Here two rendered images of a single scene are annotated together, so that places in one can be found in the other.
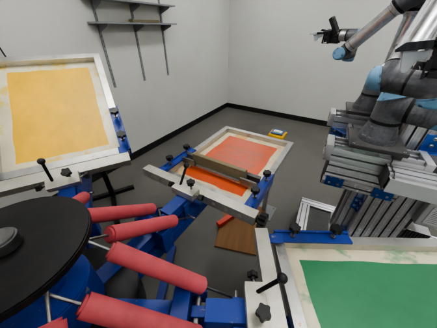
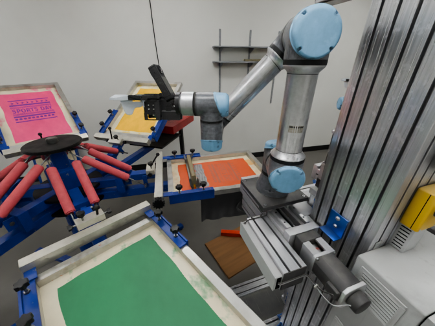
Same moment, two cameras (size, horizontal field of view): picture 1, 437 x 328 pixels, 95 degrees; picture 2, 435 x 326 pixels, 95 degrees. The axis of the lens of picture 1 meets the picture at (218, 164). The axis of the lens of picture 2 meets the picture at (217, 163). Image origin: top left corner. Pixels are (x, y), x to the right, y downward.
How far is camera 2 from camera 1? 1.12 m
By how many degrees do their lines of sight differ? 38
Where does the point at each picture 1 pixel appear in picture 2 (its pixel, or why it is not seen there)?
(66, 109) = not seen: hidden behind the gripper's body
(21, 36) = (173, 70)
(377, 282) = (160, 277)
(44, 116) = (138, 110)
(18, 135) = (123, 117)
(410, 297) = (162, 299)
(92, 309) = (49, 170)
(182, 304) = (81, 201)
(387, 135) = (263, 184)
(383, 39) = not seen: outside the picture
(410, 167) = (276, 227)
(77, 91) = not seen: hidden behind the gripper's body
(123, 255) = (75, 165)
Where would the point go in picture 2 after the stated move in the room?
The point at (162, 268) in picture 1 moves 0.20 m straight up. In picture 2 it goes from (83, 180) to (71, 149)
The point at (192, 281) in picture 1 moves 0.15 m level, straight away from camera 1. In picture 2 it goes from (89, 195) to (112, 182)
